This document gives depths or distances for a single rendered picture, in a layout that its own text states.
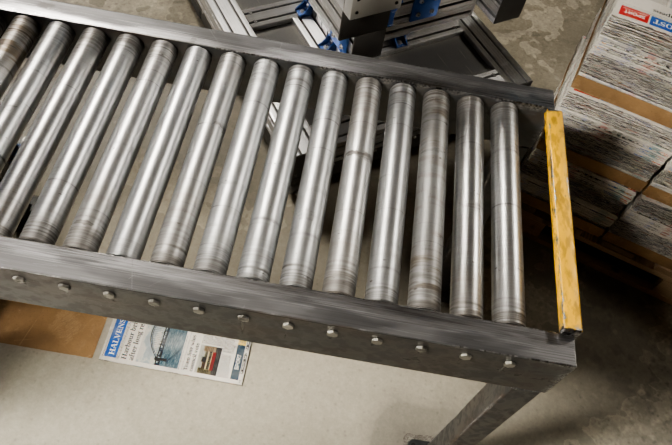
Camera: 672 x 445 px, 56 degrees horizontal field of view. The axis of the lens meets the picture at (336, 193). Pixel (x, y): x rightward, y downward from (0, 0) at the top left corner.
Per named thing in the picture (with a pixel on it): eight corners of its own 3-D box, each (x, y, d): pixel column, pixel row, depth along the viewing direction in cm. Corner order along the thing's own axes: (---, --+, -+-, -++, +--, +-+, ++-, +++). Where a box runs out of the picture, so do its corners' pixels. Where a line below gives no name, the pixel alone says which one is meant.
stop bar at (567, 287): (560, 117, 118) (564, 110, 116) (580, 338, 93) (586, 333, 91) (543, 114, 118) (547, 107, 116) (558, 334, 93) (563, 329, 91)
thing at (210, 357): (264, 286, 179) (264, 284, 179) (241, 385, 163) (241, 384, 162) (133, 263, 179) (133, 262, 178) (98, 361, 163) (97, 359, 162)
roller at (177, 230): (247, 69, 123) (247, 49, 119) (180, 287, 96) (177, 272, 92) (221, 64, 123) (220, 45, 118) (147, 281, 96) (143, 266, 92)
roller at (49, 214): (147, 51, 122) (143, 31, 118) (52, 265, 96) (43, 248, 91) (121, 46, 122) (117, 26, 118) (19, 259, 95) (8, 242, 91)
